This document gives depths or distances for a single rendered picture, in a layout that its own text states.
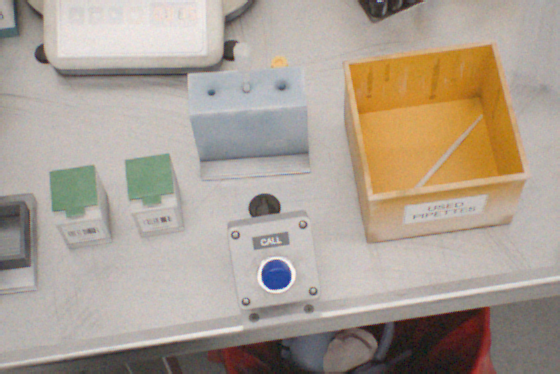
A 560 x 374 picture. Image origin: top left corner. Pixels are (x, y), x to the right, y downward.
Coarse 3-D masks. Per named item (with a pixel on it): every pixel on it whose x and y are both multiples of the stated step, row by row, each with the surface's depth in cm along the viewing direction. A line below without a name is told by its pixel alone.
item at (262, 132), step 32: (192, 96) 98; (224, 96) 98; (256, 96) 98; (288, 96) 97; (192, 128) 99; (224, 128) 100; (256, 128) 100; (288, 128) 101; (224, 160) 105; (256, 160) 105; (288, 160) 105
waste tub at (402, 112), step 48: (432, 48) 99; (480, 48) 99; (384, 96) 105; (432, 96) 106; (480, 96) 107; (384, 144) 105; (432, 144) 105; (480, 144) 105; (384, 192) 103; (432, 192) 94; (480, 192) 95; (384, 240) 102
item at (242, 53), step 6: (234, 48) 92; (240, 48) 92; (246, 48) 92; (234, 54) 92; (240, 54) 92; (246, 54) 92; (240, 60) 93; (246, 60) 93; (240, 66) 93; (246, 66) 93
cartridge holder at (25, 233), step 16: (0, 208) 102; (16, 208) 102; (32, 208) 104; (0, 224) 103; (16, 224) 103; (32, 224) 103; (0, 240) 102; (16, 240) 102; (32, 240) 102; (0, 256) 99; (16, 256) 99; (32, 256) 101; (0, 272) 101; (16, 272) 101; (32, 272) 101; (0, 288) 100; (16, 288) 101; (32, 288) 101
